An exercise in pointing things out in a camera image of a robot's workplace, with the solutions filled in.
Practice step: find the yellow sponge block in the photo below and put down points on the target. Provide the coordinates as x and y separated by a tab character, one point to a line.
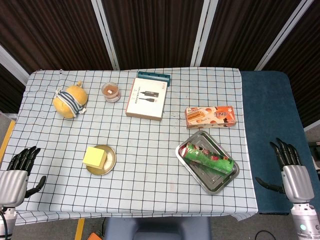
94	157

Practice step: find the white cardboard product box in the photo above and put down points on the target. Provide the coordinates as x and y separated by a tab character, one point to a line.
146	100

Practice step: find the orange biscuit box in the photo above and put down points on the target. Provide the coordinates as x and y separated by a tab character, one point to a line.
210	117

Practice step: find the white black checkered tablecloth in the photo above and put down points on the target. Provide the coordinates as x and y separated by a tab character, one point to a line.
145	155

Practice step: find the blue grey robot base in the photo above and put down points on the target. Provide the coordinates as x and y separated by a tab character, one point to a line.
157	228

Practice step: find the clear jar with brown contents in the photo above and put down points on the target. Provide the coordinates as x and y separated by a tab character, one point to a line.
111	92

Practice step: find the yellow plush toy striped shirt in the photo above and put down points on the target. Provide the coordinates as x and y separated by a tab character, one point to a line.
75	96

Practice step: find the black box beside table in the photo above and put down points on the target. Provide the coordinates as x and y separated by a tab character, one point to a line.
315	150

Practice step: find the green snack tube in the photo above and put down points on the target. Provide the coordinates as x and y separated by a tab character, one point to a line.
210	158

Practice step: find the dark teal table pad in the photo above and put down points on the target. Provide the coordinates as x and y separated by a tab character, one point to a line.
267	112

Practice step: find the round gold metal plate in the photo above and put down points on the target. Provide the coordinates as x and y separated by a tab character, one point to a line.
111	160

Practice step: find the teal rectangular block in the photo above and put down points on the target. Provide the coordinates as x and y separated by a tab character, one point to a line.
152	74

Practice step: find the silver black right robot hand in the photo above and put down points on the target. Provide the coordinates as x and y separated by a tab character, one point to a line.
297	182

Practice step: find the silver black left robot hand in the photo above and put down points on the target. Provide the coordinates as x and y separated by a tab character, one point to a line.
12	186

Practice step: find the rectangular stainless steel tray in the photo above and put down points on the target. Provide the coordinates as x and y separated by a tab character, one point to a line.
212	183

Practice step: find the dark folding screen partition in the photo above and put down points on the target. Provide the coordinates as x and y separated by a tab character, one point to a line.
155	32

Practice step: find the orange object on floor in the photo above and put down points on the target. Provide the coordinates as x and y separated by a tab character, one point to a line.
96	236

